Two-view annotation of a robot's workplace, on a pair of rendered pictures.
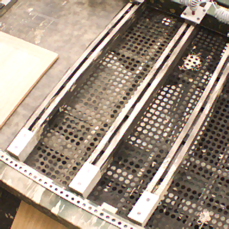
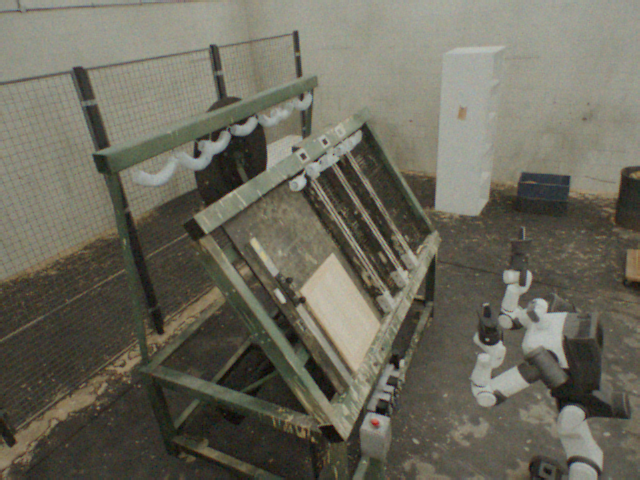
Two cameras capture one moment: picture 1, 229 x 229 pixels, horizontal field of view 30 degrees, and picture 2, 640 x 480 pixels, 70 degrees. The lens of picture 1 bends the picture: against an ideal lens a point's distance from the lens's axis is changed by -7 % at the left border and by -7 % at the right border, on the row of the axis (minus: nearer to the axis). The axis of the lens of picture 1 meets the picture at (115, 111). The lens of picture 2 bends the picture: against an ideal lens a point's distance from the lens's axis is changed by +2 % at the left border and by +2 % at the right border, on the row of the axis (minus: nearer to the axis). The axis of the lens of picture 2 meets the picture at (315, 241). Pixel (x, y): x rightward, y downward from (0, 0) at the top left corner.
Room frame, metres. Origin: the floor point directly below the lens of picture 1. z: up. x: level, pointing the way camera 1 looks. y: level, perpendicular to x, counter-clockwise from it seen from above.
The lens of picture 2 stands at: (1.82, 2.74, 2.73)
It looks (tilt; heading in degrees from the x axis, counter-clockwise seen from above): 28 degrees down; 279
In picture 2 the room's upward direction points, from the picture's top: 5 degrees counter-clockwise
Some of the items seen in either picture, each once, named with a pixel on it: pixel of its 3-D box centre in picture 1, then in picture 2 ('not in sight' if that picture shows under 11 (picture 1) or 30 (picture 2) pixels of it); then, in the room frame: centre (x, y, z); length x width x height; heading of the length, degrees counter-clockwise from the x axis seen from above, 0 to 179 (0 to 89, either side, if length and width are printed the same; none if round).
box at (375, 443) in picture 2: not in sight; (376, 436); (1.84, 1.24, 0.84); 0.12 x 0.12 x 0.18; 70
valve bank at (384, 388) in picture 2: not in sight; (389, 389); (1.76, 0.80, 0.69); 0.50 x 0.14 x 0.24; 70
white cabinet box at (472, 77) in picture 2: not in sight; (467, 134); (0.59, -3.35, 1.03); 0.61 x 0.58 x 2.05; 64
